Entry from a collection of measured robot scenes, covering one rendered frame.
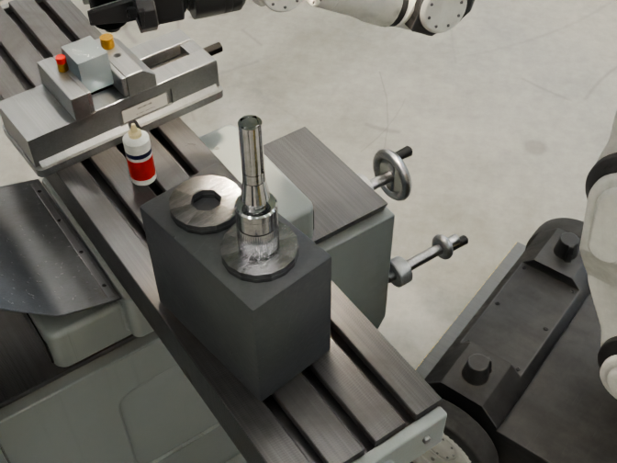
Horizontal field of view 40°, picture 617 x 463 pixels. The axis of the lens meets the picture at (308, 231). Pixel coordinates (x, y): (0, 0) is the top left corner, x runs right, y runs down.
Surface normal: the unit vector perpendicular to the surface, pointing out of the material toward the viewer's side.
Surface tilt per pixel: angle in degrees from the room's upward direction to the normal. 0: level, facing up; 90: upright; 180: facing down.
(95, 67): 90
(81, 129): 90
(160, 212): 0
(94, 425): 90
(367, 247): 90
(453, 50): 0
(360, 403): 0
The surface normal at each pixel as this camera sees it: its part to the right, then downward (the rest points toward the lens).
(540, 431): -0.01, -0.69
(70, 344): 0.57, 0.59
